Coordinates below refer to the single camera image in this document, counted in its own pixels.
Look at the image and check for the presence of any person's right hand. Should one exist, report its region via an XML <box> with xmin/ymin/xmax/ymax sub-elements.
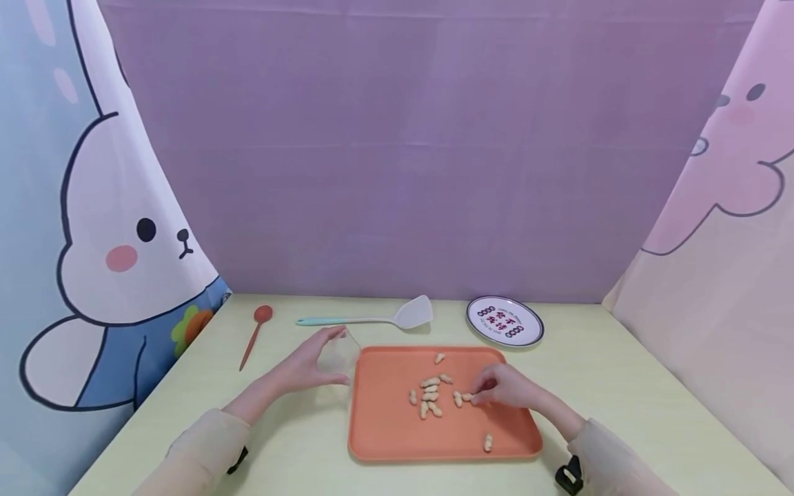
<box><xmin>471</xmin><ymin>363</ymin><xmax>554</xmax><ymax>414</ymax></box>

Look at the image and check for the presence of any red spoon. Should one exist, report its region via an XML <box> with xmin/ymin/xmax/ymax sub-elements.
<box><xmin>238</xmin><ymin>304</ymin><xmax>274</xmax><ymax>373</ymax></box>

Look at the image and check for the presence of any person's left forearm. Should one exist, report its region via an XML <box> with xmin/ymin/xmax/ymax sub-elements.
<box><xmin>132</xmin><ymin>375</ymin><xmax>292</xmax><ymax>496</ymax></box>

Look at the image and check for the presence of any orange plastic tray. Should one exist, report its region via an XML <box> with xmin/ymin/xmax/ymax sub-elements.
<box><xmin>347</xmin><ymin>345</ymin><xmax>544</xmax><ymax>463</ymax></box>

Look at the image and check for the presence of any group of shelled-in peanuts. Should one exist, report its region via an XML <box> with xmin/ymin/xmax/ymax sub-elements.
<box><xmin>408</xmin><ymin>352</ymin><xmax>495</xmax><ymax>454</ymax></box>

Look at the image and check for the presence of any white spatula with teal handle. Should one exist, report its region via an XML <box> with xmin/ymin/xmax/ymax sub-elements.
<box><xmin>296</xmin><ymin>295</ymin><xmax>434</xmax><ymax>331</ymax></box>

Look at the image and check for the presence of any person's left hand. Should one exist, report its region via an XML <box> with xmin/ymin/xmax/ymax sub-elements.
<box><xmin>272</xmin><ymin>326</ymin><xmax>350</xmax><ymax>398</ymax></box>

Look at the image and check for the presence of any white printed round plate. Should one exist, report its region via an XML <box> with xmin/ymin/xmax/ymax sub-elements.
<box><xmin>465</xmin><ymin>296</ymin><xmax>546</xmax><ymax>349</ymax></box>

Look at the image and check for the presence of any clear plastic cup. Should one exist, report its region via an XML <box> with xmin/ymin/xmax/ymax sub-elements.
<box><xmin>318</xmin><ymin>330</ymin><xmax>363</xmax><ymax>387</ymax></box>

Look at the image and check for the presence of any person's right forearm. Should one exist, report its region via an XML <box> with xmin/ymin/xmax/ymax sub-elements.
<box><xmin>538</xmin><ymin>394</ymin><xmax>680</xmax><ymax>496</ymax></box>

